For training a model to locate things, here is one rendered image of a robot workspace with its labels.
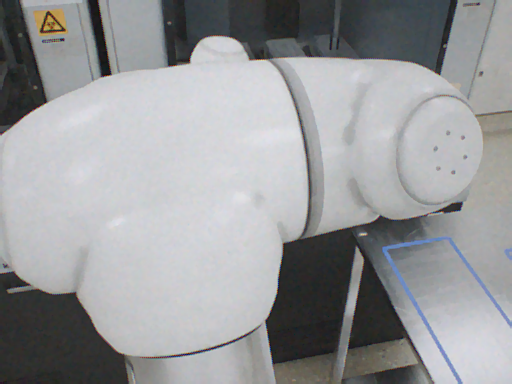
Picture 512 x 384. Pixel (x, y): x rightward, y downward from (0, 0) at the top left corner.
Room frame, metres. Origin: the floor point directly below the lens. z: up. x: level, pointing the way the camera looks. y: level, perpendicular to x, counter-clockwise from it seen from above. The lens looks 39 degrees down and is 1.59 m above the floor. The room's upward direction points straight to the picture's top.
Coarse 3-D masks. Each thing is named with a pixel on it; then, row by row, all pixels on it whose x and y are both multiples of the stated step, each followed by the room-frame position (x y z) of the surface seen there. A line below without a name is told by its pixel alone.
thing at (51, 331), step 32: (96, 0) 1.27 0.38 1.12; (32, 32) 0.96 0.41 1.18; (64, 32) 0.97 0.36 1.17; (96, 32) 1.09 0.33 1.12; (64, 64) 0.97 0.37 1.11; (96, 64) 0.98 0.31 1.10; (0, 256) 0.83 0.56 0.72; (0, 288) 0.82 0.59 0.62; (32, 288) 0.83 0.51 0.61; (0, 320) 0.82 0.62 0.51; (32, 320) 0.83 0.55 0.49; (64, 320) 0.85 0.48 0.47; (0, 352) 0.81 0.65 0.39; (32, 352) 0.83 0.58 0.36; (64, 352) 0.84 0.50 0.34; (96, 352) 0.86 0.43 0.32
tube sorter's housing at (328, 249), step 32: (128, 0) 1.00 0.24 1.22; (160, 0) 1.02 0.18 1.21; (480, 0) 1.16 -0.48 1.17; (128, 32) 0.99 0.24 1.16; (160, 32) 1.01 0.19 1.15; (480, 32) 1.16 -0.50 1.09; (128, 64) 0.99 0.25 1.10; (160, 64) 1.01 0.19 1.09; (448, 64) 1.15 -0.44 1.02; (480, 64) 1.17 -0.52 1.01; (288, 256) 0.98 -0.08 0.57; (320, 256) 1.00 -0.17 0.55; (288, 288) 0.98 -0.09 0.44; (320, 288) 1.00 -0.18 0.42; (288, 320) 0.98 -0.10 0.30; (320, 320) 1.00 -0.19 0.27; (352, 320) 1.03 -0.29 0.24; (384, 320) 1.05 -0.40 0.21; (288, 352) 0.98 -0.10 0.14; (320, 352) 1.01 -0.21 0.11
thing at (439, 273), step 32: (384, 224) 0.83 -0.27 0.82; (416, 224) 0.83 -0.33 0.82; (448, 224) 0.83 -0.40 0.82; (480, 224) 0.83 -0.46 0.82; (352, 256) 0.80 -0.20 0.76; (384, 256) 0.74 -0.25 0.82; (416, 256) 0.74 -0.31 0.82; (448, 256) 0.74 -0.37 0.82; (480, 256) 0.74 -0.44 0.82; (352, 288) 0.79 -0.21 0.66; (384, 288) 0.66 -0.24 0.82; (416, 288) 0.66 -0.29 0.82; (448, 288) 0.66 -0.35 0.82; (480, 288) 0.66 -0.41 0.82; (416, 320) 0.59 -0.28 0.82; (448, 320) 0.59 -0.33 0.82; (480, 320) 0.59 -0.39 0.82; (416, 352) 0.52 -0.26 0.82; (448, 352) 0.52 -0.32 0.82; (480, 352) 0.52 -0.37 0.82
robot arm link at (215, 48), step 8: (208, 40) 0.84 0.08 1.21; (216, 40) 0.83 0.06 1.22; (224, 40) 0.83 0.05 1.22; (232, 40) 0.84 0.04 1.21; (200, 48) 0.82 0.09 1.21; (208, 48) 0.81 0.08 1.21; (216, 48) 0.81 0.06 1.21; (224, 48) 0.81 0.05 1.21; (232, 48) 0.82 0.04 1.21; (240, 48) 0.82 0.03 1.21; (192, 56) 0.82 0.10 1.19; (200, 56) 0.81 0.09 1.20; (208, 56) 0.80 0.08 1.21; (216, 56) 0.80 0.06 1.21; (224, 56) 0.80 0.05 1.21; (232, 56) 0.80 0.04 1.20; (240, 56) 0.81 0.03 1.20
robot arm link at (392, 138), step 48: (336, 96) 0.30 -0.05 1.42; (384, 96) 0.29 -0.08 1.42; (432, 96) 0.29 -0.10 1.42; (336, 144) 0.28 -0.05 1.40; (384, 144) 0.27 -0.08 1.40; (432, 144) 0.27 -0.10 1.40; (480, 144) 0.28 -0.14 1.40; (336, 192) 0.27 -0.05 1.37; (384, 192) 0.26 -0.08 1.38; (432, 192) 0.25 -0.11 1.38
